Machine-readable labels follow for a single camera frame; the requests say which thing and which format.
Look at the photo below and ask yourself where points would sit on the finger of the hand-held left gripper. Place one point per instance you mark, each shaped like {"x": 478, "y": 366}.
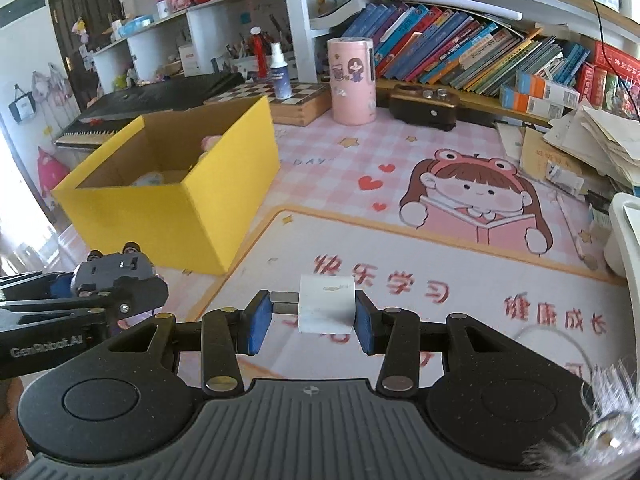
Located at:
{"x": 140, "y": 300}
{"x": 60, "y": 285}

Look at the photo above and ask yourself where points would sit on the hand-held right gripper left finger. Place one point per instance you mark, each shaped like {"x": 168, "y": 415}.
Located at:
{"x": 260, "y": 322}

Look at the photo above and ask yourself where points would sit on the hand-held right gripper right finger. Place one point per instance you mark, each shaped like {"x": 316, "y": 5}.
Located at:
{"x": 367, "y": 325}

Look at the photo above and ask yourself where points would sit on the yellow cardboard box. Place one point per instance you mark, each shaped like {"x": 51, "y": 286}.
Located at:
{"x": 150, "y": 225}

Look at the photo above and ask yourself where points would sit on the pink plush pig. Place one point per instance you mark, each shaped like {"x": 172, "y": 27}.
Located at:
{"x": 210, "y": 145}

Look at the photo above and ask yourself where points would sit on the pink checked desktop cloth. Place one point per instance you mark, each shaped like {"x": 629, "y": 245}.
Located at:
{"x": 450, "y": 270}

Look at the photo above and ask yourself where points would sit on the pink hanging bag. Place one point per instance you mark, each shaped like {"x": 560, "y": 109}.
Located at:
{"x": 52, "y": 180}

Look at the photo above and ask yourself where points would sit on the white tote bag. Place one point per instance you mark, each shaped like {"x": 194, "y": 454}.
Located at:
{"x": 21, "y": 105}

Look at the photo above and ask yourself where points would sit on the black electronic keyboard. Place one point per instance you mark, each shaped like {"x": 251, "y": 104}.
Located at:
{"x": 165, "y": 92}

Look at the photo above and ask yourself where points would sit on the dark brown box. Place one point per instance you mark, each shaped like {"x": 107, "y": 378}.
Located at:
{"x": 425, "y": 112}

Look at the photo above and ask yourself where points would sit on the wooden chess box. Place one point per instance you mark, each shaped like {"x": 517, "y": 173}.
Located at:
{"x": 300, "y": 105}

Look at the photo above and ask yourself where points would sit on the pink cylindrical container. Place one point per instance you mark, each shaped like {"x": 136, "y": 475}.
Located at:
{"x": 350, "y": 90}

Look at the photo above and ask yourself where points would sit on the white spray bottle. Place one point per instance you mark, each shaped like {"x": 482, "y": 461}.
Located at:
{"x": 280, "y": 80}

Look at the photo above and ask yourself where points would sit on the small white carton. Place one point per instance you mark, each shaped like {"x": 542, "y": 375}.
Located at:
{"x": 188, "y": 60}

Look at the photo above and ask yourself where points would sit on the pen holder with pens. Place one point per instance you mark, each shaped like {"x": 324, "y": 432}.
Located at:
{"x": 240, "y": 65}

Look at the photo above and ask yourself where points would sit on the white fur pompom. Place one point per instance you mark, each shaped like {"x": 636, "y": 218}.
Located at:
{"x": 615, "y": 395}

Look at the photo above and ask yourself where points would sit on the red bottle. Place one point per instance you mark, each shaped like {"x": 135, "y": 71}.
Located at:
{"x": 258, "y": 55}

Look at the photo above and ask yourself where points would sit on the blue tissue packet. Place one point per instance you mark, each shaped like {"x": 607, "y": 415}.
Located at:
{"x": 135, "y": 26}

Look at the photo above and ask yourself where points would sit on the orange and white carton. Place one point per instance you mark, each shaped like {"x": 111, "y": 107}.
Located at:
{"x": 522, "y": 102}
{"x": 547, "y": 89}

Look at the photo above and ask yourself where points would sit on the white bookshelf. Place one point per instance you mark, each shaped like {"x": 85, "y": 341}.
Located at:
{"x": 210, "y": 25}

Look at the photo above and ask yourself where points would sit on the row of colourful books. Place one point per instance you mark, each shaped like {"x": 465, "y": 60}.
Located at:
{"x": 450, "y": 45}

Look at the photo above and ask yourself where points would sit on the stack of papers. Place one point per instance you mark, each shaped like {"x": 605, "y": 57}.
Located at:
{"x": 605, "y": 140}

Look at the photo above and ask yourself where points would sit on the red book set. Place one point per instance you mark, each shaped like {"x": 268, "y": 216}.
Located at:
{"x": 615, "y": 67}

